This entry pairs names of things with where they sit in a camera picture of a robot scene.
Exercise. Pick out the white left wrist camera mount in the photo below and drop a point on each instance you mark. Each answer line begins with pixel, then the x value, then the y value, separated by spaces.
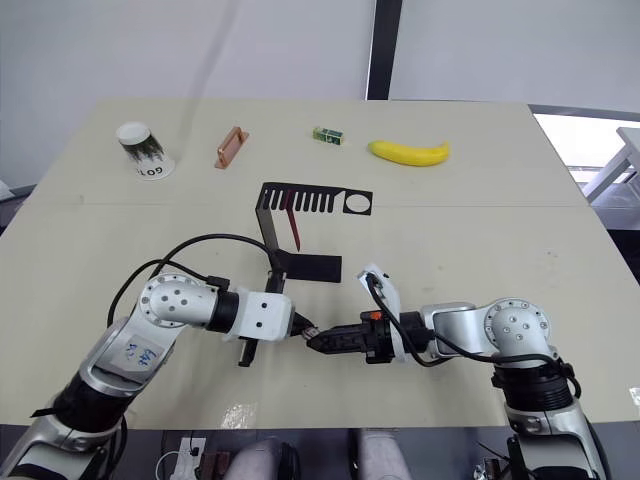
pixel 262 315

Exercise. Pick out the yellow banana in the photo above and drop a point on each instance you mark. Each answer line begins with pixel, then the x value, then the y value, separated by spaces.
pixel 407 154

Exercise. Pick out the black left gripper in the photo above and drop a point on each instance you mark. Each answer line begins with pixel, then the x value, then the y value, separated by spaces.
pixel 248 355

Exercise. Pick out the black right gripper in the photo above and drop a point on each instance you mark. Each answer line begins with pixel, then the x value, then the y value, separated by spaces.
pixel 377 340

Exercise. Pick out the white tape label blue writing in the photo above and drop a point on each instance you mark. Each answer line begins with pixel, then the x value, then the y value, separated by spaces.
pixel 136 352

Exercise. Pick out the white furniture frame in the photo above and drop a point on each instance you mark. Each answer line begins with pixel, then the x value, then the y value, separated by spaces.
pixel 612 172

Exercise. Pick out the small green box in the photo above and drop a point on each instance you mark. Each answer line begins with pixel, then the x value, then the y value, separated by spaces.
pixel 327 136

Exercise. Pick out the black vertical pillar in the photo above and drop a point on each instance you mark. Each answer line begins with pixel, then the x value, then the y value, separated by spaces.
pixel 384 50

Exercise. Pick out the white paper cup forest print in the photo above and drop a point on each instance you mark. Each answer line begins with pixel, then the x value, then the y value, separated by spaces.
pixel 142 150

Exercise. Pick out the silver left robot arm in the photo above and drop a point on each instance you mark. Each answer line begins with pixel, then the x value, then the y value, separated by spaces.
pixel 170 300

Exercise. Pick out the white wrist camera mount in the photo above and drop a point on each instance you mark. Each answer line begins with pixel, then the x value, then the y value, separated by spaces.
pixel 262 315
pixel 387 295

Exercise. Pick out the black metal watch stand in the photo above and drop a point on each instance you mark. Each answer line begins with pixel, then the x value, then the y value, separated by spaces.
pixel 272 225

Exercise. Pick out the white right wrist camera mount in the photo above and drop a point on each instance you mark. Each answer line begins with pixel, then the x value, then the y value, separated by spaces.
pixel 387 295

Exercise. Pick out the grey rounded shape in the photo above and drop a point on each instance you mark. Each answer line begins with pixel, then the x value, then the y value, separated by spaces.
pixel 262 462

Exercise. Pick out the white power strip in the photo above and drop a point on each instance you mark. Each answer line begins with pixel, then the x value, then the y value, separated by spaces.
pixel 182 457

